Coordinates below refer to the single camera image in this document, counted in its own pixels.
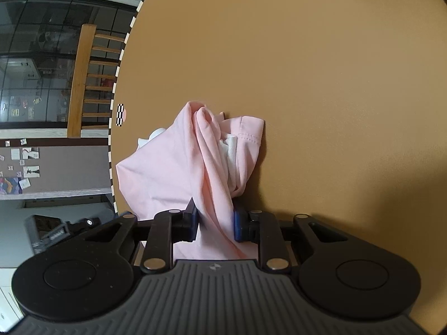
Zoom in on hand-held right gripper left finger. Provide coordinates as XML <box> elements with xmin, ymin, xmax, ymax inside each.
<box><xmin>85</xmin><ymin>197</ymin><xmax>201</xmax><ymax>275</ymax></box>

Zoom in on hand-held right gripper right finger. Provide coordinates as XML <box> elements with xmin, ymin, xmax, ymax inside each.
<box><xmin>233</xmin><ymin>207</ymin><xmax>348</xmax><ymax>275</ymax></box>

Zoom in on pink white-sleeved t-shirt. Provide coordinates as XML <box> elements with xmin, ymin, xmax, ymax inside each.
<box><xmin>115</xmin><ymin>100</ymin><xmax>267</xmax><ymax>260</ymax></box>

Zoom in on grey notice board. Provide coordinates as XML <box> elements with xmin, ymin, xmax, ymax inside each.
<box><xmin>0</xmin><ymin>145</ymin><xmax>110</xmax><ymax>196</ymax></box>

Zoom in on wooden spindle chair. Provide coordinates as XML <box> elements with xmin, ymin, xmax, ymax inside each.
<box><xmin>66</xmin><ymin>24</ymin><xmax>127</xmax><ymax>138</ymax></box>

